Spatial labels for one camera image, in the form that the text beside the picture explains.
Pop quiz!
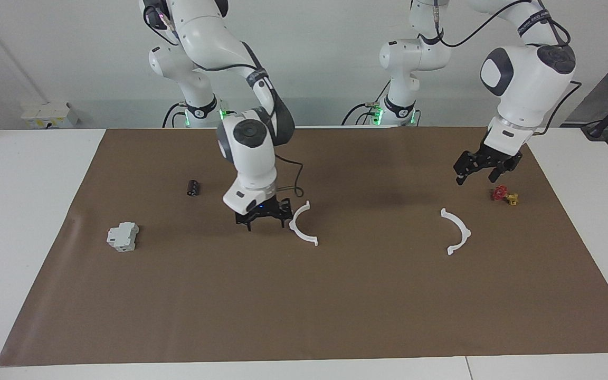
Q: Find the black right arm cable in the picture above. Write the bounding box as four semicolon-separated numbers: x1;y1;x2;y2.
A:
143;0;305;199

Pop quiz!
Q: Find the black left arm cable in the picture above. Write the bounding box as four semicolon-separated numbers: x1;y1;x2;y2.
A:
417;0;582;136

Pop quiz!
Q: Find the red and yellow valve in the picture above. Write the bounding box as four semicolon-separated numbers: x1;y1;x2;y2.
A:
491;185;519;206

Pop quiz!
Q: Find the grey circuit breaker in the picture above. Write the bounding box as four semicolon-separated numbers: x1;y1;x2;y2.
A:
106;222;140;252

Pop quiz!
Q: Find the white wall socket box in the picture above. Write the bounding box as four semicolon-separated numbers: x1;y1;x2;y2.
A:
21;102;80;129

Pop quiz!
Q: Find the black base cable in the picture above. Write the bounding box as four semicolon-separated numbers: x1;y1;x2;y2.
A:
163;103;186;128
342;103;374;126

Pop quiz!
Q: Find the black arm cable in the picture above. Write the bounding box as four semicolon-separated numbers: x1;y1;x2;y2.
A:
417;0;582;136
143;0;305;199

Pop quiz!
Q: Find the brown paper mat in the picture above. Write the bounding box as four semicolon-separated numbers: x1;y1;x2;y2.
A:
0;127;608;366

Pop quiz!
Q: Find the white half-ring pipe clamp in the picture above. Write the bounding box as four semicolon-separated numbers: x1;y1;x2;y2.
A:
289;201;319;246
440;208;472;256

